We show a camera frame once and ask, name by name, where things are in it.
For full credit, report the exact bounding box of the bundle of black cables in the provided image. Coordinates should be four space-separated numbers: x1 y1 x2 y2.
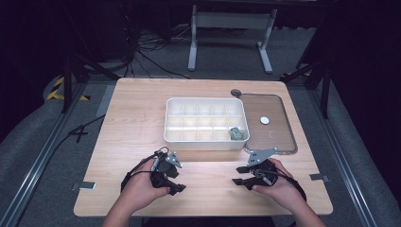
121 18 192 80

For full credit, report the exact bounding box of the yellow black hazard tape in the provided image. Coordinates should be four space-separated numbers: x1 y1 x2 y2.
46 76 91 102

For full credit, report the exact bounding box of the black floor cable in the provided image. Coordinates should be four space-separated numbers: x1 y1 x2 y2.
13 113 107 227

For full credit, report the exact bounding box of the grey metal stand frame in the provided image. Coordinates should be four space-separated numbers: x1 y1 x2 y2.
187 4 278 75

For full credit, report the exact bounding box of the person's left hand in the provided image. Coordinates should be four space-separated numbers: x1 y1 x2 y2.
121 159 171 213

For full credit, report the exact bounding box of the black metal stand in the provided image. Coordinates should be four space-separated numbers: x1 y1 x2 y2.
61 51 121 114
279 58 332 120

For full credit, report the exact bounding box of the metal floor rail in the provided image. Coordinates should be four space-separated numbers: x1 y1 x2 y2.
307 89 379 227
0 82 88 227

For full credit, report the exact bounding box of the green sock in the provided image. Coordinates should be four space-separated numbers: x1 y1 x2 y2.
228 127 244 142

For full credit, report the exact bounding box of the clear box lid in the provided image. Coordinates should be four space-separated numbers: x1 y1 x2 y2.
231 89 299 156

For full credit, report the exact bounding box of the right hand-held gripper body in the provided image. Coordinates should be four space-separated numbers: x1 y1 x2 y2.
247 147 279 187

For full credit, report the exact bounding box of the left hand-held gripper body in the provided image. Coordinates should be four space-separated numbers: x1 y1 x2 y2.
150 150 183 189

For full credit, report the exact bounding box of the white divided storage box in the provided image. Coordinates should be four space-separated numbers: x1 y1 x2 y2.
163 96 251 151

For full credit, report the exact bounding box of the grey tape tab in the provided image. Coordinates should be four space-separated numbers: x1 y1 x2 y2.
70 181 96 192
309 173 331 183

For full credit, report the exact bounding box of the person's right hand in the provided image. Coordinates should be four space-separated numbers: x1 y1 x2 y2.
252 158 305 212

